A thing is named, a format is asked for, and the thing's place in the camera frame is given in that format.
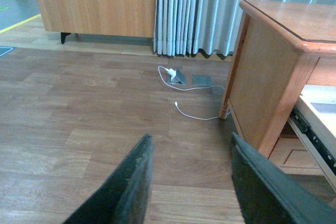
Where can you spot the wooden nightstand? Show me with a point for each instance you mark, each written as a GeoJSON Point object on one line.
{"type": "Point", "coordinates": [280, 48]}

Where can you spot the white charger plug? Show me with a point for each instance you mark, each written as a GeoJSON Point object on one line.
{"type": "Point", "coordinates": [171, 72]}

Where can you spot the open metal floor socket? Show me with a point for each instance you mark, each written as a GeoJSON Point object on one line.
{"type": "Point", "coordinates": [179, 78]}

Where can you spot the large wooden cabinet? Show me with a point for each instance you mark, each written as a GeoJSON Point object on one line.
{"type": "Point", "coordinates": [132, 18]}

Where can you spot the wooden drawer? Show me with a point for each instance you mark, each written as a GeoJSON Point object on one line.
{"type": "Point", "coordinates": [313, 120]}
{"type": "Point", "coordinates": [291, 156]}

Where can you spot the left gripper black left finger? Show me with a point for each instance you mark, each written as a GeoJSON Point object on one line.
{"type": "Point", "coordinates": [123, 197]}

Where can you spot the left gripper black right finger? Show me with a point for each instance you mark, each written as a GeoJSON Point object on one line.
{"type": "Point", "coordinates": [267, 195]}

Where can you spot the closed metal floor plate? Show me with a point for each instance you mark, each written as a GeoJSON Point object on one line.
{"type": "Point", "coordinates": [202, 81]}

